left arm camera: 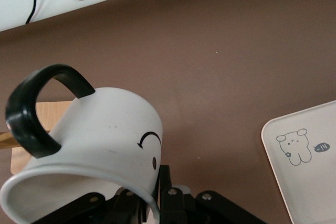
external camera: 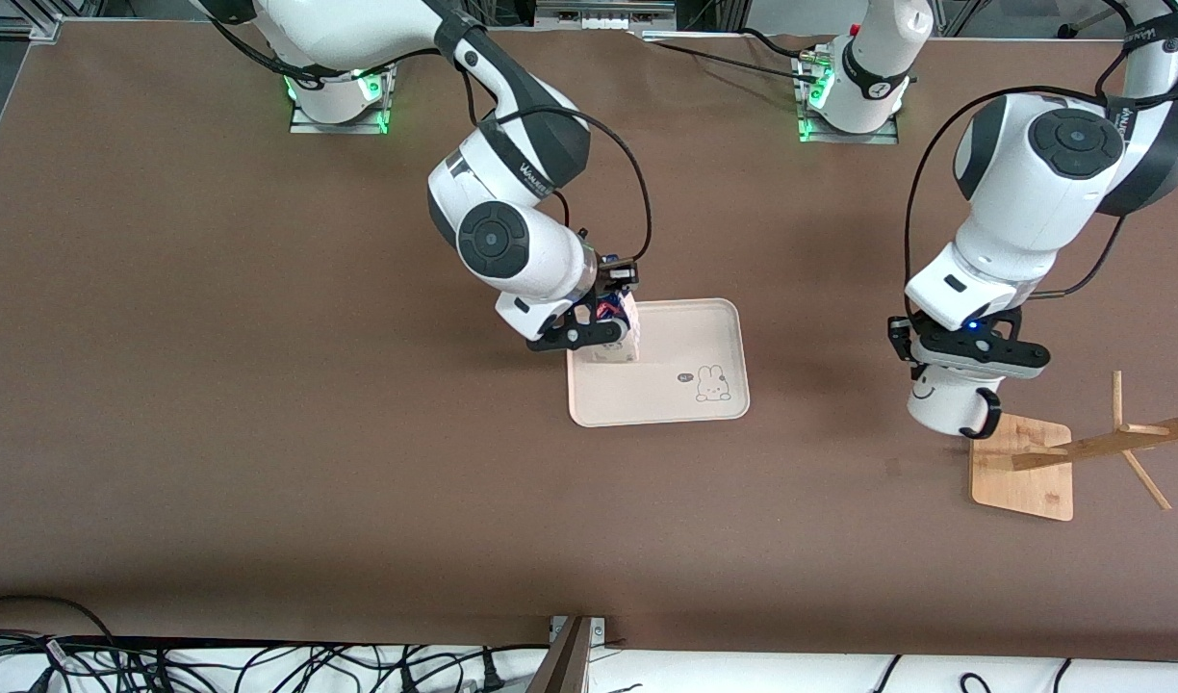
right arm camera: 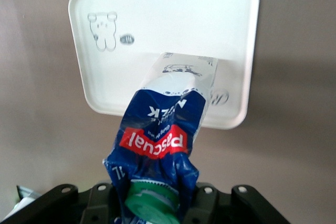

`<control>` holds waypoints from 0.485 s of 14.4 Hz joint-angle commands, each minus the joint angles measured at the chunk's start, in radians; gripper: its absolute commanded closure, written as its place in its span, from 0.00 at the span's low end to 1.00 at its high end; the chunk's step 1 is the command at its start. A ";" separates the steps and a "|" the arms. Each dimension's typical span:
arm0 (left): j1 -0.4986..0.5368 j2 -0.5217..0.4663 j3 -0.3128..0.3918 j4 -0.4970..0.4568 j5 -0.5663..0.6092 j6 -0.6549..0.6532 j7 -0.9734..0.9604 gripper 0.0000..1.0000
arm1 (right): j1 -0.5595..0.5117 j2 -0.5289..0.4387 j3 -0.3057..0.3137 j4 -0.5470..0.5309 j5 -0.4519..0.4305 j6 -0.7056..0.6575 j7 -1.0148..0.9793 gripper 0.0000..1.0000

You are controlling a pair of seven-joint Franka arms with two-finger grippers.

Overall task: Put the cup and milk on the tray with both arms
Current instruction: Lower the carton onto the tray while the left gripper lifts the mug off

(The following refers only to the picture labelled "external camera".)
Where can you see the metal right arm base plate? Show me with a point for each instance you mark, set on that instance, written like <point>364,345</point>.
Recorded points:
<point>339,128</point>

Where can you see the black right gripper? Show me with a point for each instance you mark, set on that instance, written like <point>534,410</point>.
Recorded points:
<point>612,283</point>

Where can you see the metal corner bracket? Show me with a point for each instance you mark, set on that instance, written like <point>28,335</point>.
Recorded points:
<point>599,630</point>

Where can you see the aluminium frame post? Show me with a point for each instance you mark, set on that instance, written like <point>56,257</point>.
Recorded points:
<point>565,664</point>

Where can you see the wooden mug rack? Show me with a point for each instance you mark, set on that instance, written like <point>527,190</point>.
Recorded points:
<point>1017,481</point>

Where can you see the white smiley face mug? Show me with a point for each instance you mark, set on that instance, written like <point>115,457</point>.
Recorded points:
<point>945,409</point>

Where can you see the blue white milk carton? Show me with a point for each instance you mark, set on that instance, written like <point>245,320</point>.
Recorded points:
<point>616,346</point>

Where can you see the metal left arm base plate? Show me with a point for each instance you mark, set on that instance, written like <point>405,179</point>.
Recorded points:
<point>849,138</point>

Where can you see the aluminium frame corner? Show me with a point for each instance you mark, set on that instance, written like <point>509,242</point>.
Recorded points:
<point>31,24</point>

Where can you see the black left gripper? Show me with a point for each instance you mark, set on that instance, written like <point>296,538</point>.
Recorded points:
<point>900,339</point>

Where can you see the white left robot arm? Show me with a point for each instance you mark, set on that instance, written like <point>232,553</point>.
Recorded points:
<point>1022,192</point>

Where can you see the grey power strip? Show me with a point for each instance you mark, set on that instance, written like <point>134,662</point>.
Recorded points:
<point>603,14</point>

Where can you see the cream rabbit print tray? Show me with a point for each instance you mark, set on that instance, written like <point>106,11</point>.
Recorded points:
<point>685,337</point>

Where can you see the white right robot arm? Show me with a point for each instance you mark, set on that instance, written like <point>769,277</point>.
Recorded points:
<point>512,241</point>

